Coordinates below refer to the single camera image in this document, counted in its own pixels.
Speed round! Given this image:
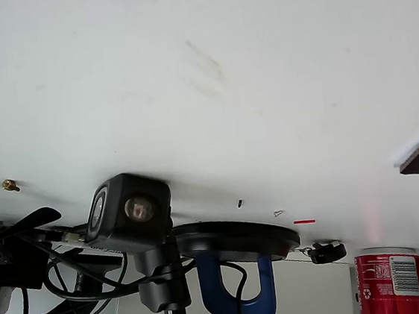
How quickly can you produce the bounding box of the black round stand base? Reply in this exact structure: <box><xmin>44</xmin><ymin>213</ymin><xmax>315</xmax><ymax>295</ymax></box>
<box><xmin>170</xmin><ymin>211</ymin><xmax>304</xmax><ymax>272</ymax></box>

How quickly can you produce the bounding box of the blue clamp fork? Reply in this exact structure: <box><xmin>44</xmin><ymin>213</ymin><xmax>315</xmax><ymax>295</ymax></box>
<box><xmin>193</xmin><ymin>241</ymin><xmax>280</xmax><ymax>314</ymax></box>

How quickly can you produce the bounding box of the black round knob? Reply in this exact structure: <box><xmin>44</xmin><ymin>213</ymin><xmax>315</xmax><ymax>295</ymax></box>
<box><xmin>306</xmin><ymin>238</ymin><xmax>350</xmax><ymax>266</ymax></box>

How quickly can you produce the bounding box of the brass screw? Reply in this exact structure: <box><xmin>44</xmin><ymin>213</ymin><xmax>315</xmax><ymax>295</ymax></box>
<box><xmin>1</xmin><ymin>177</ymin><xmax>22</xmax><ymax>195</ymax></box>

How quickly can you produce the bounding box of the red soda can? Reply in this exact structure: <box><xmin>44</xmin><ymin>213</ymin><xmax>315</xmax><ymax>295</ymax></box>
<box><xmin>352</xmin><ymin>242</ymin><xmax>419</xmax><ymax>314</ymax></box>

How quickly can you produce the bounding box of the black cube camera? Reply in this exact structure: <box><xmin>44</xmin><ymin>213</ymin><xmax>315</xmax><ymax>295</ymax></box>
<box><xmin>78</xmin><ymin>168</ymin><xmax>178</xmax><ymax>258</ymax></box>

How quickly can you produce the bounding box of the silver cable plug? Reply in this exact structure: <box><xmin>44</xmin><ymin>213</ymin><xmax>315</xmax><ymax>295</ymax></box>
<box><xmin>57</xmin><ymin>229</ymin><xmax>90</xmax><ymax>246</ymax></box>

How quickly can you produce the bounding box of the black cable with thick tip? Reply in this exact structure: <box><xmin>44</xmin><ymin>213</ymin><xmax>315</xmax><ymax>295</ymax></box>
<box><xmin>0</xmin><ymin>205</ymin><xmax>65</xmax><ymax>242</ymax></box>

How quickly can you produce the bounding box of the black device with wires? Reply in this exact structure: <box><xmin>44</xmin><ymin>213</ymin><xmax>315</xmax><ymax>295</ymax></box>
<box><xmin>0</xmin><ymin>210</ymin><xmax>56</xmax><ymax>297</ymax></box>

